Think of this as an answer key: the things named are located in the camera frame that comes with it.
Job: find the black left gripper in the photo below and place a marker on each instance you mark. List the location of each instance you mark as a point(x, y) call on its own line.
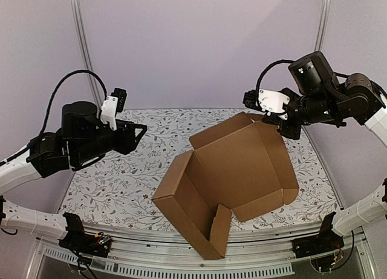
point(126, 143)

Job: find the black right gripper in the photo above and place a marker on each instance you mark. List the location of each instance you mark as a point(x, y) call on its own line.
point(290, 121)

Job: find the brown cardboard box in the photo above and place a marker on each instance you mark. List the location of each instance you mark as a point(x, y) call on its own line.
point(237, 168)

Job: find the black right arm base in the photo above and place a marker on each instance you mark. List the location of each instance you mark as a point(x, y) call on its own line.
point(322, 242)

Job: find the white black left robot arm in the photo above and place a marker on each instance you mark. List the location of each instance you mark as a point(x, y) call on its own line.
point(43, 156)

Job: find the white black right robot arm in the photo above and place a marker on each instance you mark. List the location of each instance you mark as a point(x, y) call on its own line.
point(365, 103)

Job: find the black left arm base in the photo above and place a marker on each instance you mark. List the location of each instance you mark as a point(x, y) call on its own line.
point(98, 244)

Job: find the floral patterned table mat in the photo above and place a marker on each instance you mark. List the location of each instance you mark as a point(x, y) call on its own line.
point(117, 190)

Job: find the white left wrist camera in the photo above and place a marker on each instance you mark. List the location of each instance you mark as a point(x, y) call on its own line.
point(112, 105)

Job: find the aluminium front rail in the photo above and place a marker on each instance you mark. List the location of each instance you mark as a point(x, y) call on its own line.
point(263, 253)

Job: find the aluminium frame post right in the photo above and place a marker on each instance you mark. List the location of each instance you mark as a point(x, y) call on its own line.
point(322, 24)

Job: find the aluminium frame post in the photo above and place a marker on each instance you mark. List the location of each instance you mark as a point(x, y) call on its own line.
point(97, 94)
point(322, 24)

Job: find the aluminium frame post left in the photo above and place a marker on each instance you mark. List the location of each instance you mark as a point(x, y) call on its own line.
point(97, 94)

